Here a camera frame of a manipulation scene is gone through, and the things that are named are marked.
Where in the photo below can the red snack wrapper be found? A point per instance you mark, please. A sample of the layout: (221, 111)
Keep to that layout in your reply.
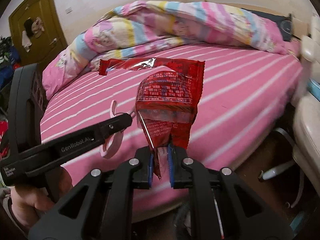
(170, 92)

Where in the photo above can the red cloth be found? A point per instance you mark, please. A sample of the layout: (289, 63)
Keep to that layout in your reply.
(3, 132)

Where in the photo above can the person's left hand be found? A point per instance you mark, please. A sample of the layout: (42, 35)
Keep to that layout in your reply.
(27, 200)

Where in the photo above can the pink printed quilt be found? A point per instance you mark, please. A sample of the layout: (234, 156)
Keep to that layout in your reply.
(200, 22)

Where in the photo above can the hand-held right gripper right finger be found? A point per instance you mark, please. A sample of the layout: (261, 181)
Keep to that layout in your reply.
(171, 170)

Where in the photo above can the white padded office chair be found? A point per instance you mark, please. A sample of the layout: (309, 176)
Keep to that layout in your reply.
(307, 120)

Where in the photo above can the pink striped bed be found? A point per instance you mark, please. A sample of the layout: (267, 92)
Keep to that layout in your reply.
(225, 92)

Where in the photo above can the white light switch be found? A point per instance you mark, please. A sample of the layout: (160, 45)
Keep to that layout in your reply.
(68, 10)

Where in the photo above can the pink scissors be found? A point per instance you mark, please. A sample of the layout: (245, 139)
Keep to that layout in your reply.
(113, 107)

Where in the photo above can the black hat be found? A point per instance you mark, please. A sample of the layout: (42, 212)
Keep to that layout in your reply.
(28, 26)

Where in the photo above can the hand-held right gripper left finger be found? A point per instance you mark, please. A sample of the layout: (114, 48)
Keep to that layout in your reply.
(150, 170)

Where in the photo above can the white hanging cloth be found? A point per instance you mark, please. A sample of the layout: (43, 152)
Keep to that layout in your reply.
(26, 42)

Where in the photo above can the person's left forearm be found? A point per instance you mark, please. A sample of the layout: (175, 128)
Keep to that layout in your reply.
(15, 221)

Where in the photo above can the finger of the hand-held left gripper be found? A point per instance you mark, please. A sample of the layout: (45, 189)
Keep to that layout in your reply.
(115, 125)

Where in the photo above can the brown wooden door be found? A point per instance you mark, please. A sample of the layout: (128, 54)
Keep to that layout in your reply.
(47, 10)

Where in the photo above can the dark blue pillow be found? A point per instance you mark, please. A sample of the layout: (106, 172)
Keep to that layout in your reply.
(282, 25)

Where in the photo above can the teal cloth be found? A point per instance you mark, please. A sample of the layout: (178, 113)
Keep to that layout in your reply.
(314, 87)

